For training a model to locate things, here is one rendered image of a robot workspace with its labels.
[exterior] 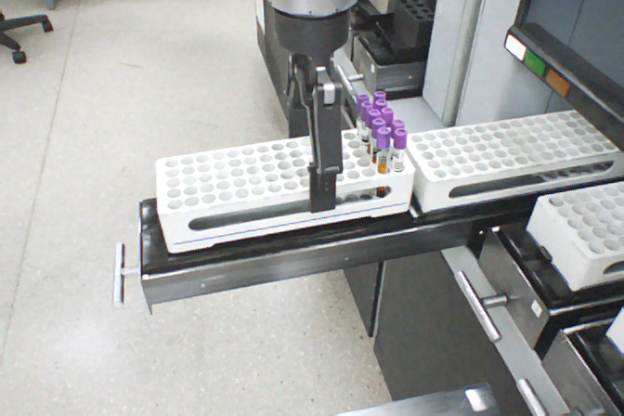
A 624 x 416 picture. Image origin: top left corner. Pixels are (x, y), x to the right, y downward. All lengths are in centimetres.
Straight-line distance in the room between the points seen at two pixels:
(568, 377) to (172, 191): 47
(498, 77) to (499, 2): 10
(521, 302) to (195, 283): 38
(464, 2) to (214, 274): 55
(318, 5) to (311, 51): 5
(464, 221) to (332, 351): 87
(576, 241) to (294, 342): 102
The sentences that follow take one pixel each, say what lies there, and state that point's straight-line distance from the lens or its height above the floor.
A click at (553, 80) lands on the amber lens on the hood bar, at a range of 66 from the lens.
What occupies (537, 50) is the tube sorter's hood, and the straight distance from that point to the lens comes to 69.
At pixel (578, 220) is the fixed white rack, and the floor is 86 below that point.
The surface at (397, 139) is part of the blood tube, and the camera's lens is 60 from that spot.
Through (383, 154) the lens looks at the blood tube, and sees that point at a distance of 61.
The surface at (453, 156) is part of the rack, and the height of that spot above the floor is 87.
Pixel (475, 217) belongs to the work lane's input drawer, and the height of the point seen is 80.
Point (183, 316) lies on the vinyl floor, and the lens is 160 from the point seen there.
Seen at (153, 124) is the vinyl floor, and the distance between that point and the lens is 234.
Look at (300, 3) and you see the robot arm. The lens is 49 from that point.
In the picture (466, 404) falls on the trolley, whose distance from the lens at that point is 53.
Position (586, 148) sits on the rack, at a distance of 78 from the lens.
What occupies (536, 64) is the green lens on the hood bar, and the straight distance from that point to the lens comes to 69.
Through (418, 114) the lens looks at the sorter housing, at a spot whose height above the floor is 73.
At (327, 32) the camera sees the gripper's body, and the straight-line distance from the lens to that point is 51.
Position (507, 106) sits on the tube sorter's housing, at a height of 87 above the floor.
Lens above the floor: 128
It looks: 41 degrees down
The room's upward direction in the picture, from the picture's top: straight up
